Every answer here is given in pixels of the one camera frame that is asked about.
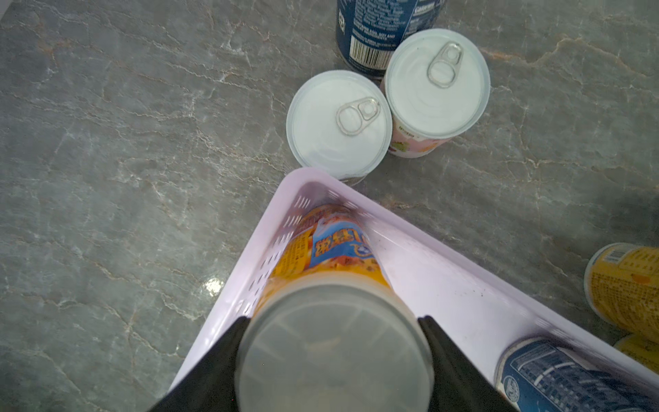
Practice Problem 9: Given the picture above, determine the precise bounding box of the dark blue tin can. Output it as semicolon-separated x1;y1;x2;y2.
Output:
336;0;446;79

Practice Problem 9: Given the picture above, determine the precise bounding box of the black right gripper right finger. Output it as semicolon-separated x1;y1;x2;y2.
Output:
418;316;516;412

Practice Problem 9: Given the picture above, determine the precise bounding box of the green labelled white-lid can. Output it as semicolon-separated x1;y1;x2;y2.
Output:
286;70;393;186

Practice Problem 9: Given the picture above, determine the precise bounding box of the pink labelled white-lid can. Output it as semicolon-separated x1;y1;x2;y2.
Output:
380;28;491;158

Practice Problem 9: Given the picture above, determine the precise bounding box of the tall can with plastic lid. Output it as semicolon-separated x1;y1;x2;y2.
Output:
235;204;434;411

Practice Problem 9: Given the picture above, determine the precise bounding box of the blue Progresso soup can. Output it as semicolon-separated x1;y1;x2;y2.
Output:
495;337;658;411

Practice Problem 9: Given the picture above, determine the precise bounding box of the yellow corn can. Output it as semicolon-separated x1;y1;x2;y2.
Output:
583;243;658;343

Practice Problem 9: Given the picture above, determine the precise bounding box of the purple plastic basket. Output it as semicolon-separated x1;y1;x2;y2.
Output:
171;168;658;403

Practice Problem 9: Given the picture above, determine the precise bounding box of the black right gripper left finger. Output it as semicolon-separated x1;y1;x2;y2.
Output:
150;317;251;412

